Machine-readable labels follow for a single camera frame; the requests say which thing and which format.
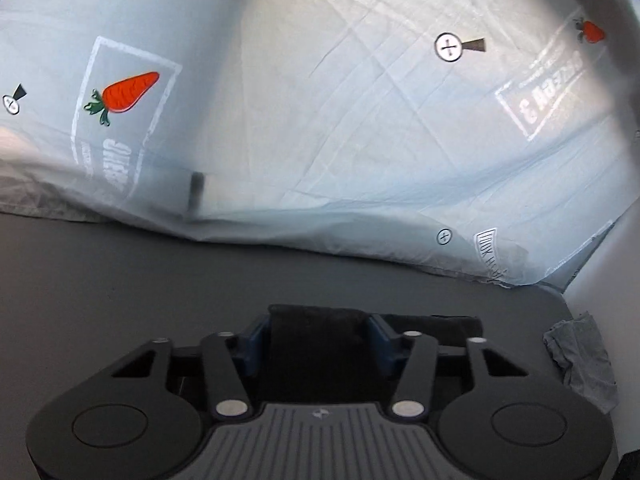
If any light blue carrot-print sheet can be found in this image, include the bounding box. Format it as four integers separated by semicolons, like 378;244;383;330
0;0;640;292

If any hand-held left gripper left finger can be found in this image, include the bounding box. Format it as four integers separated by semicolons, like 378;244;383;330
111;316;269;419

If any black cloth garment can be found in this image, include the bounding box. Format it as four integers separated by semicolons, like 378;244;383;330
267;304;484;406

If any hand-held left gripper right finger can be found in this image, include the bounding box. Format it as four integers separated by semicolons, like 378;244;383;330
367;314;530;419

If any grey crumpled cloth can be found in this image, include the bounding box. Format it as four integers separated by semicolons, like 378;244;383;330
543;311;619;415

